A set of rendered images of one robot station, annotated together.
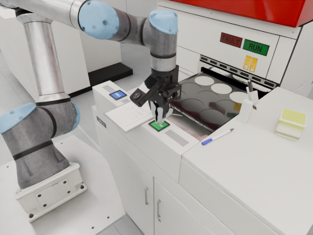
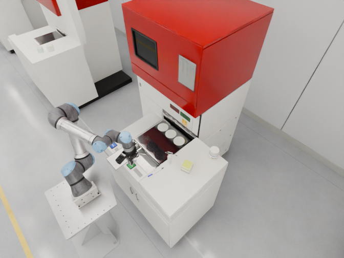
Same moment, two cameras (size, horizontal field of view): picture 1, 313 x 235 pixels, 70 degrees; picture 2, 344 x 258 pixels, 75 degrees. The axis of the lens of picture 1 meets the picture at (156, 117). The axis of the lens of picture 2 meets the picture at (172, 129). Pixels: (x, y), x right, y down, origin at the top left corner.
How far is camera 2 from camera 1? 1.09 m
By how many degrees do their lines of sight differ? 12
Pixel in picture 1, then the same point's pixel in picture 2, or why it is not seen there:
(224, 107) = (168, 149)
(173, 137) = (136, 172)
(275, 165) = (174, 186)
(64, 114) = (87, 162)
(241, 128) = (168, 167)
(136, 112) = not seen: hidden behind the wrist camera
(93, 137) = not seen: hidden behind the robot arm
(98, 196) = (105, 197)
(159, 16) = (122, 138)
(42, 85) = (76, 151)
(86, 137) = not seen: hidden behind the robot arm
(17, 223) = (73, 209)
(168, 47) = (128, 146)
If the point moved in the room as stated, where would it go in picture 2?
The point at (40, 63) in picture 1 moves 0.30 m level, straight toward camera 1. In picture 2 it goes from (74, 142) to (86, 174)
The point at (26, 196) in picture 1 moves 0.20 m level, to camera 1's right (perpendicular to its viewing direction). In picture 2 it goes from (77, 200) to (105, 199)
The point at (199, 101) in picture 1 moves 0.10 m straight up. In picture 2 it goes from (156, 144) to (155, 137)
